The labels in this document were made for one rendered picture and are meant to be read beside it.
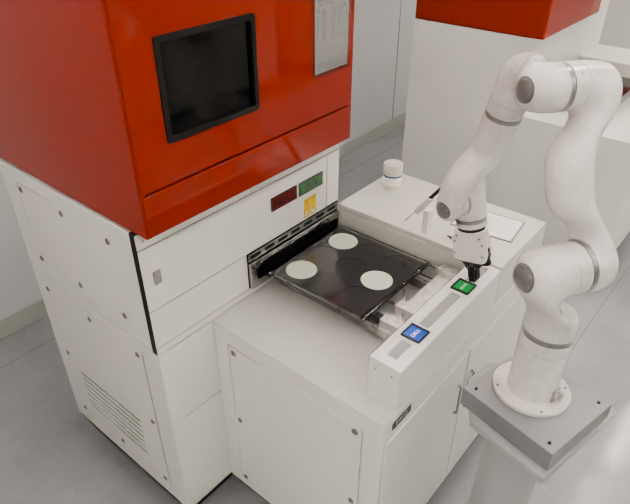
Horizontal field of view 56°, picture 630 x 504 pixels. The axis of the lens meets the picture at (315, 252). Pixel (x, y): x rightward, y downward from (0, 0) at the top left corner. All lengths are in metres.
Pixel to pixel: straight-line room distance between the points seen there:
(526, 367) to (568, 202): 0.42
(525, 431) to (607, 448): 1.28
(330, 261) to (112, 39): 0.99
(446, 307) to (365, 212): 0.54
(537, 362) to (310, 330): 0.65
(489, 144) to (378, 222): 0.63
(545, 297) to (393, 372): 0.40
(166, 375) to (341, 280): 0.59
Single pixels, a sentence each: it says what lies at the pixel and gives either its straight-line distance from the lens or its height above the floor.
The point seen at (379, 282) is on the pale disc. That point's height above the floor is 0.90.
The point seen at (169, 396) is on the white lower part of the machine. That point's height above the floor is 0.65.
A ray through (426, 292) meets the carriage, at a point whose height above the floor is 0.88.
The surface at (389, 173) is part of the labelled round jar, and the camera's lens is 2.18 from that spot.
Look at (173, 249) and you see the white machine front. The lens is 1.61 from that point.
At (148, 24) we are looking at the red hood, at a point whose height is 1.70.
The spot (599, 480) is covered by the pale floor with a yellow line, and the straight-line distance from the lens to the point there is 2.67.
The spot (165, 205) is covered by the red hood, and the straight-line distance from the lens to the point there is 1.47.
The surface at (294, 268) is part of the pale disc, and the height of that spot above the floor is 0.90.
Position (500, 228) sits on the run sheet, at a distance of 2.05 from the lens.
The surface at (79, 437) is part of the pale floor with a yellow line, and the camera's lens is 2.74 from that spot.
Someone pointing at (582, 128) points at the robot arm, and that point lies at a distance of 1.36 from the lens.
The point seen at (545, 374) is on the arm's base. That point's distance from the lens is 1.52.
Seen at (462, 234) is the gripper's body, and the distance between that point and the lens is 1.71.
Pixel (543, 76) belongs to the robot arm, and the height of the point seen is 1.64.
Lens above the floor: 2.00
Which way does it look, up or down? 34 degrees down
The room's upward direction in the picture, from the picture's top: straight up
